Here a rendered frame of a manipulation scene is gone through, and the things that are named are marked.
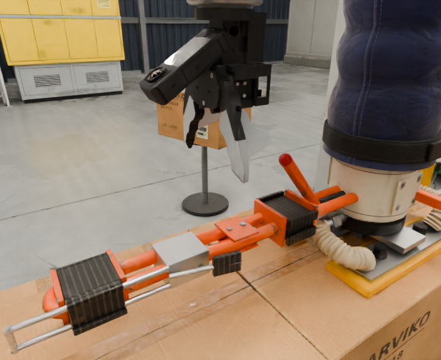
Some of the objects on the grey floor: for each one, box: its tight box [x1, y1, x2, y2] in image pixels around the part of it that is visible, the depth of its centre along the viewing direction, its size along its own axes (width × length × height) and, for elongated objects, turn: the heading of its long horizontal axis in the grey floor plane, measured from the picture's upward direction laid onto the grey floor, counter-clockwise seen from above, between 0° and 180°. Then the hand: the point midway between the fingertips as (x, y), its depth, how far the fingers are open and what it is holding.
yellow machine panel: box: [0, 0, 125, 104], centre depth 685 cm, size 222×91×248 cm, turn 122°
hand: (209, 166), depth 48 cm, fingers open, 14 cm apart
